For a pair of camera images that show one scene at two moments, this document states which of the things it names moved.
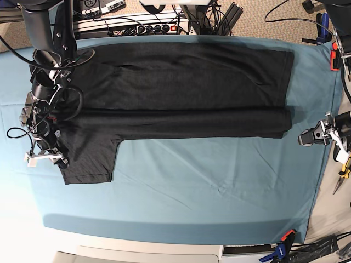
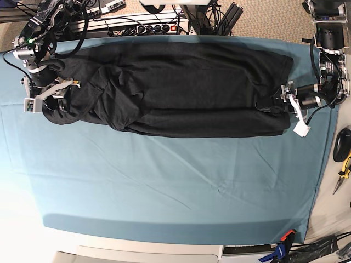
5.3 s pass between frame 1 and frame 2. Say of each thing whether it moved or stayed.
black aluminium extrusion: stayed
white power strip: stayed
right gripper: moved
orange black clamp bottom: stayed
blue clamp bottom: stayed
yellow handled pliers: stayed
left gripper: moved
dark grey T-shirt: moved
